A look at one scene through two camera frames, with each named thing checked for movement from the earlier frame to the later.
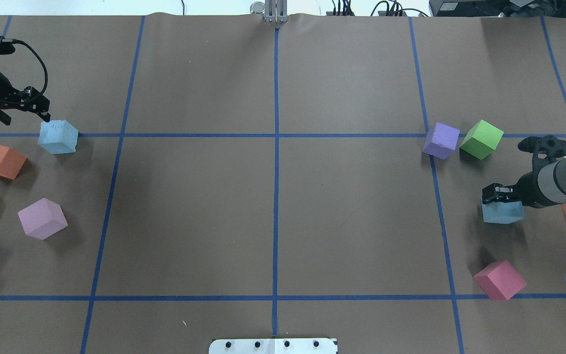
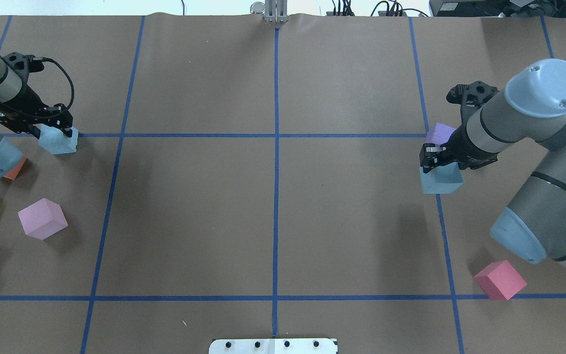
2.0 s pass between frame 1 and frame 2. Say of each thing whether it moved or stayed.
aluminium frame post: stayed
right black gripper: moved
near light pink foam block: stayed
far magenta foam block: stayed
